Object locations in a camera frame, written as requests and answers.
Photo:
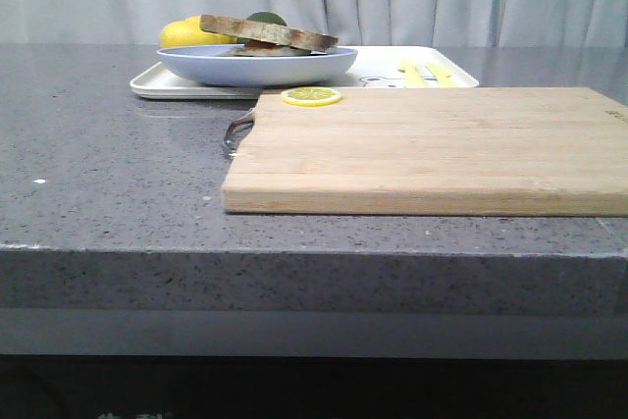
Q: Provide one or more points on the bread slice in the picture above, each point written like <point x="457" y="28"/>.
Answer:
<point x="267" y="32"/>
<point x="272" y="50"/>

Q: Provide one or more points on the light blue plate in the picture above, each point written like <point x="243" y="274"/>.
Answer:
<point x="210" y="65"/>

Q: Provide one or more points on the fried egg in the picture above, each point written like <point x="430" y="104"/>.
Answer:
<point x="257" y="44"/>

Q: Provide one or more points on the white tray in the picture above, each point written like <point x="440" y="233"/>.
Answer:
<point x="375" y="66"/>

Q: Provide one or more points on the lemon slice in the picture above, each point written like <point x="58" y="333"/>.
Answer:
<point x="311" y="96"/>

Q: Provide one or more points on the yellow plastic fork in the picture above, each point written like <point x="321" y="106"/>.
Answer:
<point x="411" y="76"/>

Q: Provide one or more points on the yellow plastic knife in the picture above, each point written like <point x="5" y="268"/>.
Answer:
<point x="441" y="74"/>

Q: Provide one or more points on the green lime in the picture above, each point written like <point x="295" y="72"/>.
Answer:
<point x="263" y="17"/>

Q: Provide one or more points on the wooden cutting board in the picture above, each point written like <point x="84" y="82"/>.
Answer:
<point x="487" y="151"/>

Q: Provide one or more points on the front yellow lemon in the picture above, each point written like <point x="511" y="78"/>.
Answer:
<point x="184" y="33"/>

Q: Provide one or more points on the yellow lemon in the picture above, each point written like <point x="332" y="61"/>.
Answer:
<point x="194" y="20"/>
<point x="184" y="33"/>

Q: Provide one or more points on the rear yellow lemon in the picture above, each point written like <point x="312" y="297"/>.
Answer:
<point x="194" y="20"/>

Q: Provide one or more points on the metal cutting board handle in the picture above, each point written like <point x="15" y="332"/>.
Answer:
<point x="235" y="130"/>

